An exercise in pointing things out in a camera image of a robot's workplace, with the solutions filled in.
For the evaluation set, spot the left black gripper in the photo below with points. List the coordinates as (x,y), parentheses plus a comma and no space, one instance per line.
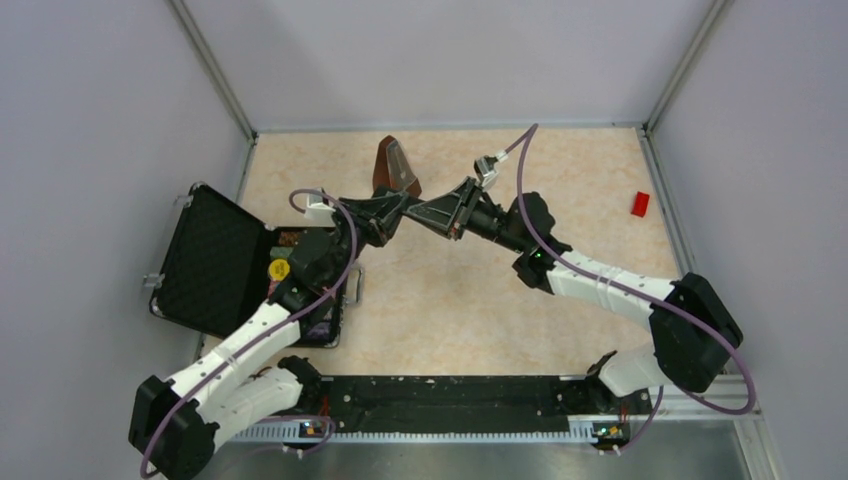
(369,220)

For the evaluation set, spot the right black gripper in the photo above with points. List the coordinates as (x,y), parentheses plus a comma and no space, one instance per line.
(442,213)

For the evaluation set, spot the black remote control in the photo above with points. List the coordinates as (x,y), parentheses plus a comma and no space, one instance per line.
(395,205)

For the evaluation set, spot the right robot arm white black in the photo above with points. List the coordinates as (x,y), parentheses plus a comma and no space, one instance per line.
(692,332)

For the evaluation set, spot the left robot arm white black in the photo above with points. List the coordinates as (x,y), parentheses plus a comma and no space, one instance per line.
(178,423)

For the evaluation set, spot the brown wooden metronome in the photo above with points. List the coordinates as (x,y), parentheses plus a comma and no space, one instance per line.
(393,170)

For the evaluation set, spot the yellow poker chip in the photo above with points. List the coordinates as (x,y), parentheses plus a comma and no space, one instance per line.
(278,269)

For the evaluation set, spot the black poker chip case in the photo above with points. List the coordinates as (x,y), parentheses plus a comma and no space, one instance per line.
(214,275)

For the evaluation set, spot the red block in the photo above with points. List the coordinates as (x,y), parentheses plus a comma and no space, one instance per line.
(640,204)

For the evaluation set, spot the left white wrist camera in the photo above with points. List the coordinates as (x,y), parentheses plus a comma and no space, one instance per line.
(319,212)

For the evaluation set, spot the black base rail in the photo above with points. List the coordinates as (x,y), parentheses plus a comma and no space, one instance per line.
(463,404)

